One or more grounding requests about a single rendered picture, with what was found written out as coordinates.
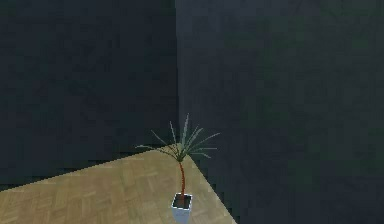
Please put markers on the spiky houseplant in white pot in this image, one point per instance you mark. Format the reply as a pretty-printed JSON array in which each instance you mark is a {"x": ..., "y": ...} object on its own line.
[{"x": 182, "y": 213}]

